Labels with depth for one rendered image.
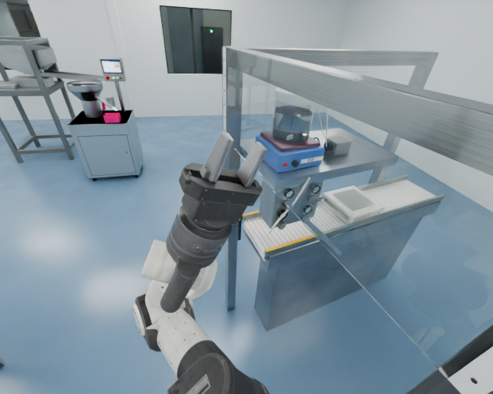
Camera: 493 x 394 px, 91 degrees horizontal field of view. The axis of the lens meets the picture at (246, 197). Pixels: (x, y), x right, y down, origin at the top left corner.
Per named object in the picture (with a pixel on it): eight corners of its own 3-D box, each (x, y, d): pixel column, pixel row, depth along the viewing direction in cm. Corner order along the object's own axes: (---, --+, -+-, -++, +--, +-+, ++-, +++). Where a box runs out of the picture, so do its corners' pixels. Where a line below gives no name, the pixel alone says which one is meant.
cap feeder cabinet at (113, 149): (88, 183, 312) (66, 125, 268) (99, 162, 357) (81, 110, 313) (140, 179, 326) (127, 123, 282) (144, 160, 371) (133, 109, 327)
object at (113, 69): (113, 114, 307) (98, 58, 271) (114, 112, 315) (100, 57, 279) (132, 113, 312) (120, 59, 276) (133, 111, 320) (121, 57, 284)
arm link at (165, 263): (224, 227, 44) (202, 265, 50) (166, 207, 41) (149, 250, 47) (221, 278, 35) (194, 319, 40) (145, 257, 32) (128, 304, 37)
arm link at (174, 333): (185, 313, 70) (228, 363, 52) (138, 338, 62) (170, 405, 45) (178, 277, 67) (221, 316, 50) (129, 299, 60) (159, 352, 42)
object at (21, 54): (-7, 179, 309) (-98, 40, 222) (31, 145, 392) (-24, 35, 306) (115, 170, 340) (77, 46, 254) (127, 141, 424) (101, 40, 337)
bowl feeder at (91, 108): (73, 120, 281) (60, 86, 260) (82, 112, 310) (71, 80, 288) (119, 119, 292) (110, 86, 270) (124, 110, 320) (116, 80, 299)
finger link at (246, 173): (254, 138, 33) (235, 174, 36) (265, 151, 31) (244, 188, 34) (264, 141, 34) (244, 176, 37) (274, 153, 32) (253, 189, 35)
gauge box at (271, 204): (270, 230, 97) (276, 188, 85) (258, 213, 105) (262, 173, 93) (314, 217, 105) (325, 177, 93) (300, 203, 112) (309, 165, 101)
